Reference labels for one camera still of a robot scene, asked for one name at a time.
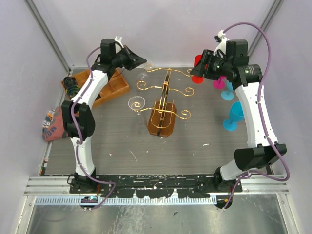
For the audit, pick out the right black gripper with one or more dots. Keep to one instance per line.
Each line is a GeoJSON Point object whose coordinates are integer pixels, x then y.
{"type": "Point", "coordinates": [199, 70]}

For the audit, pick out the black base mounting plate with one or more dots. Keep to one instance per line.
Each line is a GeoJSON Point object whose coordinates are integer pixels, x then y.
{"type": "Point", "coordinates": [154, 186]}

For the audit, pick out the clear front wine glass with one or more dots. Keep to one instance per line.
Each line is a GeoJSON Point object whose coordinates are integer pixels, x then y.
{"type": "Point", "coordinates": [136, 102]}

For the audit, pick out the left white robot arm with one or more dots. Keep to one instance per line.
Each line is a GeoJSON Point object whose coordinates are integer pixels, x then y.
{"type": "Point", "coordinates": [78, 120]}

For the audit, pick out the black coiled item beside tray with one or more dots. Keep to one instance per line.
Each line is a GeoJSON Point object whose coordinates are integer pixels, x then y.
{"type": "Point", "coordinates": [71, 86]}

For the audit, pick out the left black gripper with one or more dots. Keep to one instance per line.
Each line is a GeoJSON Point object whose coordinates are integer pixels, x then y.
{"type": "Point", "coordinates": [134, 61]}

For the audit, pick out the magenta plastic wine glass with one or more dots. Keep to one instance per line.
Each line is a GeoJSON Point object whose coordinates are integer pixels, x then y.
{"type": "Point", "coordinates": [219, 84]}

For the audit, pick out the clear wine glass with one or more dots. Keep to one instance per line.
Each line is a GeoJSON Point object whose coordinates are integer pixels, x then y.
{"type": "Point", "coordinates": [147, 67]}
{"type": "Point", "coordinates": [136, 102]}

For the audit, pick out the red plastic wine glass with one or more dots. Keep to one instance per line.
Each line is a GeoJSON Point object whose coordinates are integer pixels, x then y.
{"type": "Point", "coordinates": [195, 76]}

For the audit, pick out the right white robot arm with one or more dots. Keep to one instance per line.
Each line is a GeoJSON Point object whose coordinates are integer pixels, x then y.
{"type": "Point", "coordinates": [263, 147]}

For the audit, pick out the gold wire wine glass rack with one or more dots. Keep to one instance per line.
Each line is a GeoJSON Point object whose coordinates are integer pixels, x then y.
{"type": "Point", "coordinates": [163, 112]}

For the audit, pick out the light blue plastic wine glass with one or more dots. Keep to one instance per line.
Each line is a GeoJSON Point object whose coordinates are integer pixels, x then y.
{"type": "Point", "coordinates": [228, 94]}

